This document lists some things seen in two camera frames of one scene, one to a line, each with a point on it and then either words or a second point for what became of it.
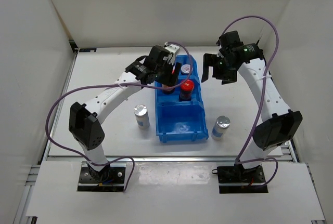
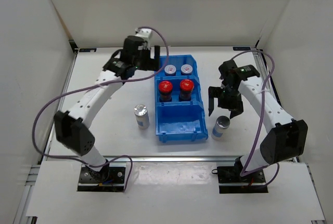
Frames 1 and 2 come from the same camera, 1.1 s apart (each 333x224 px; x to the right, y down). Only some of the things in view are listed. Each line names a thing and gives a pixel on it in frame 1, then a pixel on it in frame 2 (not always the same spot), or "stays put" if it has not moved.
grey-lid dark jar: [185, 69] stays put
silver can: [221, 126] stays put
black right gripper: [212, 60] → [236, 107]
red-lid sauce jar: [186, 90] stays put
